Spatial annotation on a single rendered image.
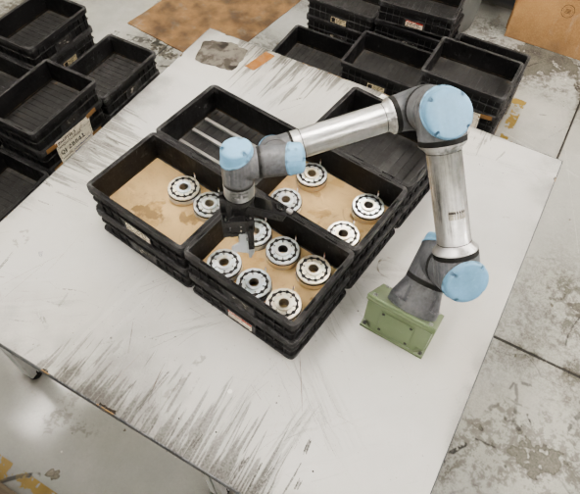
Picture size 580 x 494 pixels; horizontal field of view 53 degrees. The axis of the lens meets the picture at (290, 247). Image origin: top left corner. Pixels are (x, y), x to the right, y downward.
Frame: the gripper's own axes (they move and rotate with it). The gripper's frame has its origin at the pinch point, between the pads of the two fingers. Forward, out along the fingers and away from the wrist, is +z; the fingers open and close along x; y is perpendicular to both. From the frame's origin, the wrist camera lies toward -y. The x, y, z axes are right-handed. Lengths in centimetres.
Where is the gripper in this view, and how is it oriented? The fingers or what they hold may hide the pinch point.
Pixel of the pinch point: (251, 245)
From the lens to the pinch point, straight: 156.1
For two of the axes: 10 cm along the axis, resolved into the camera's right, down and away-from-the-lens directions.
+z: -0.1, 6.3, 7.7
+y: -9.9, 1.1, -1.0
